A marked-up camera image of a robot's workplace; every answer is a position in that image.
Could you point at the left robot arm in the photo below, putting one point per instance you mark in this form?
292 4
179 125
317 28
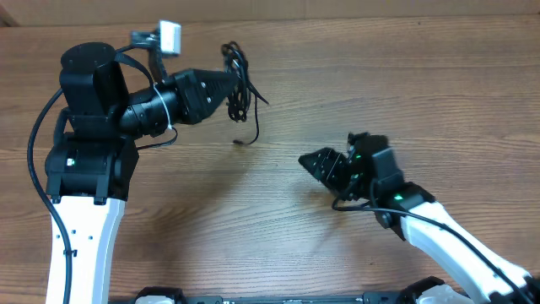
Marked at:
94 155

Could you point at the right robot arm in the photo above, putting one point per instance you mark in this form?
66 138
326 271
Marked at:
367 179

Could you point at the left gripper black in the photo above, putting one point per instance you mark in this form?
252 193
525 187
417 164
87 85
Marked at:
194 105

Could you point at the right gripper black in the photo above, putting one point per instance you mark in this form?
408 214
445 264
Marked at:
331 176

